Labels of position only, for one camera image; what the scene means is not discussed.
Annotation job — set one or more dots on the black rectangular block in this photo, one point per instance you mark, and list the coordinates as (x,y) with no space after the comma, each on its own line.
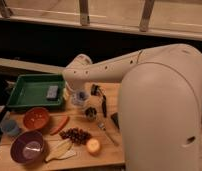
(114,118)

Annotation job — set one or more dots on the green plastic tray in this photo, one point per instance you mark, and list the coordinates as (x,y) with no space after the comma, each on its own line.
(30,90)

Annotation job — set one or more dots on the black handled utensil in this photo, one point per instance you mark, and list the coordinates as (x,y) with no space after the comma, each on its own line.
(104,105)

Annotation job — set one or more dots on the dark grape bunch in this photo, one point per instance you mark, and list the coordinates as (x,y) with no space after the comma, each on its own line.
(76,135)

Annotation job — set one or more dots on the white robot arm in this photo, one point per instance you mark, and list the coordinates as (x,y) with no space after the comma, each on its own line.
(159,104)

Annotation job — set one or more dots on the grey sponge block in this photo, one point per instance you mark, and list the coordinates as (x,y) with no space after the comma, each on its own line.
(52,92)

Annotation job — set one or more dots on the blue cup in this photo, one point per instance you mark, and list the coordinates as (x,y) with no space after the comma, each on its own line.
(10,127)

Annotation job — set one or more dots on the metal fork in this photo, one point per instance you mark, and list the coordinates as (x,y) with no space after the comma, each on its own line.
(103,128)

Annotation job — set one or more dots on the small metal cup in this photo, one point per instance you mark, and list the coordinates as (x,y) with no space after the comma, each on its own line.
(91,113)

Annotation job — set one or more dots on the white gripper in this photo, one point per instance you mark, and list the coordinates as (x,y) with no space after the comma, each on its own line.
(72,88)

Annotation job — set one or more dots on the yellow apple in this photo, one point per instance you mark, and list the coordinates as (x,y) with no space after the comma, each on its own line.
(93,146)

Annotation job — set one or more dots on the small dark clip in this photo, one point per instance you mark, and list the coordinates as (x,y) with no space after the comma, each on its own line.
(94,90)

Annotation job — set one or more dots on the purple bowl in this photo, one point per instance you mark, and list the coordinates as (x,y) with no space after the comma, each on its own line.
(27,147)

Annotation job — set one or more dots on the red bowl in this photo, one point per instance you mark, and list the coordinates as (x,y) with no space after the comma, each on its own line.
(36,118)

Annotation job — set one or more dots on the clear plastic cup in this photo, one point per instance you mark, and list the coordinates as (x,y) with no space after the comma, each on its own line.
(79,97)

